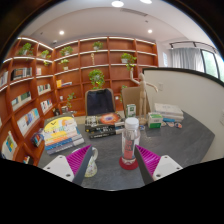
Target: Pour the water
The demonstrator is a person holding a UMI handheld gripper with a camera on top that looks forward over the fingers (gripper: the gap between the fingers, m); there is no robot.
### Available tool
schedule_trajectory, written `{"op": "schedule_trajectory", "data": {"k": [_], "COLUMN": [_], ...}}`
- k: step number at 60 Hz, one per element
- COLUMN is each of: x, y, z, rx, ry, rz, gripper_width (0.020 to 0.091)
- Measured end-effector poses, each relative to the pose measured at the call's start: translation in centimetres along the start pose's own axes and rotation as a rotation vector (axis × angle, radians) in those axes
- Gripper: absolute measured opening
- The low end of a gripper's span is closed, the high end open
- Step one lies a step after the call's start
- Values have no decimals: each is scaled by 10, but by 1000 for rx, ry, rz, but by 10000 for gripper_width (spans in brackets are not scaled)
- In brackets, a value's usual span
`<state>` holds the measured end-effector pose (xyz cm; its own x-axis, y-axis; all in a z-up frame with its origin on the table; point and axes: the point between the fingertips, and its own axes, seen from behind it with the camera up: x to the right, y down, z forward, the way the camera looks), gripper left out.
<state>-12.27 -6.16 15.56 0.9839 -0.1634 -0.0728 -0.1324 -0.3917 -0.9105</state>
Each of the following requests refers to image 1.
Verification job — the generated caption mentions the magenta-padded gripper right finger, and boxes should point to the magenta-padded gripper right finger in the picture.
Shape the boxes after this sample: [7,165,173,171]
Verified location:
[133,144,183,186]

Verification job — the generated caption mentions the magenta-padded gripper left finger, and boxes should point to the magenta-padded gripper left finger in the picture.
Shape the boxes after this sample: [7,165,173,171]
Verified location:
[43,144,95,187]

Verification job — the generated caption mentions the clear white-capped water bottle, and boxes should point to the clear white-capped water bottle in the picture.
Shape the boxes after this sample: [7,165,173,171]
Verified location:
[121,117,141,164]

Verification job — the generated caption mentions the white yellow-striped mug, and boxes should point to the white yellow-striped mug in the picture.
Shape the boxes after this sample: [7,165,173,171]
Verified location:
[83,145,100,178]

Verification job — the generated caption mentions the colourful book stack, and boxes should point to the colourful book stack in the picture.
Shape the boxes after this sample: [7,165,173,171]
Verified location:
[43,114,85,156]

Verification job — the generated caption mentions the small green-white box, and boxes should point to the small green-white box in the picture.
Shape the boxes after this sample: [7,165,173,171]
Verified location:
[146,111,164,129]

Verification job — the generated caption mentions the white flat box stack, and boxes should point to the white flat box stack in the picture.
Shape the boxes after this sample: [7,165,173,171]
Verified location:
[153,102,185,123]

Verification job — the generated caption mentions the dark book stack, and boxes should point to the dark book stack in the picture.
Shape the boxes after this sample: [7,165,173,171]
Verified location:
[84,112,126,140]

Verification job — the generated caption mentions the wooden artist mannequin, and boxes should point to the wooden artist mannequin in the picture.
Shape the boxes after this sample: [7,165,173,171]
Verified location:
[129,67,159,125]

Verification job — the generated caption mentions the dark blue chair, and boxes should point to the dark blue chair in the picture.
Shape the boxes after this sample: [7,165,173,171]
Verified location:
[84,88,117,117]

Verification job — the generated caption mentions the tan chair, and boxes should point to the tan chair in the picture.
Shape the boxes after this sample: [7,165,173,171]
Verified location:
[120,86,151,116]

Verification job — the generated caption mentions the wooden shelf unit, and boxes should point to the wooden shelf unit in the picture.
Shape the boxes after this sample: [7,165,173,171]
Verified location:
[0,35,159,165]

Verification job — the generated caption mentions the grey curtain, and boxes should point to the grey curtain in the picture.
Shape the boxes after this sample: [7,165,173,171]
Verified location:
[170,47,205,73]

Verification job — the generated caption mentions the window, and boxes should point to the window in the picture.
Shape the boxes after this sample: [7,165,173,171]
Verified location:
[201,49,224,83]

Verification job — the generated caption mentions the ceiling lights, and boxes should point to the ceiling lights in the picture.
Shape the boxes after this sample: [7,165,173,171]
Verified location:
[58,0,154,36]

